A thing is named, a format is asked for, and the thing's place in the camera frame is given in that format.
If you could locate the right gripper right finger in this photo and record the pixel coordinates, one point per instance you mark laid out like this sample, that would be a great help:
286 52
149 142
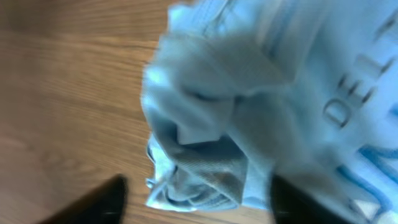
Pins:
291 206

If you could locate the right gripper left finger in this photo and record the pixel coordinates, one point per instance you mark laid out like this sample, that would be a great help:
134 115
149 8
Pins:
106 204

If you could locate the light blue printed t-shirt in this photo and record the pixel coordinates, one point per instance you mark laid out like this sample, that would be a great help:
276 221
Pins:
240 91

